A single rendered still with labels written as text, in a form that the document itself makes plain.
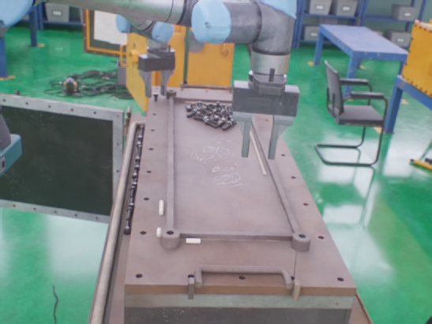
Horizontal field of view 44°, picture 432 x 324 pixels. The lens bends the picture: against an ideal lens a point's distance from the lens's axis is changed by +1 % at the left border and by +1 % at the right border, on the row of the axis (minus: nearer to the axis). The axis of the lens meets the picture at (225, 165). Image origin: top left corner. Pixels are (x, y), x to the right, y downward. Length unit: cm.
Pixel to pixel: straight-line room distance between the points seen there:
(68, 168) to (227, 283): 156
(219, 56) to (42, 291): 201
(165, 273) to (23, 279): 236
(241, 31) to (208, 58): 299
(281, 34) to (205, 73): 299
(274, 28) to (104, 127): 145
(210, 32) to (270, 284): 49
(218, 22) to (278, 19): 12
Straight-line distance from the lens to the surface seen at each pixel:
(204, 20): 95
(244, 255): 113
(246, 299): 107
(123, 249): 136
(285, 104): 106
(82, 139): 241
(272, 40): 102
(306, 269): 112
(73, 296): 320
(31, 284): 332
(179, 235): 116
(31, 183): 261
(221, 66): 399
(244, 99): 106
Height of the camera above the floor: 199
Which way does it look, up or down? 25 degrees down
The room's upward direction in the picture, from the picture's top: 6 degrees clockwise
